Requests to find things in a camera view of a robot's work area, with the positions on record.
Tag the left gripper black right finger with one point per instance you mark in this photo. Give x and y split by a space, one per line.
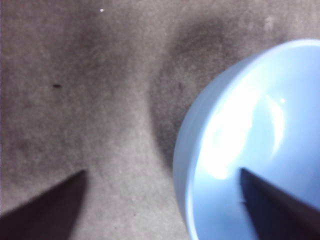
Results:
280 215

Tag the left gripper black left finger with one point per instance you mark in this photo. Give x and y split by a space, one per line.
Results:
50 212

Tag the blue bowl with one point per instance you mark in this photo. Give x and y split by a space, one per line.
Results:
250 112

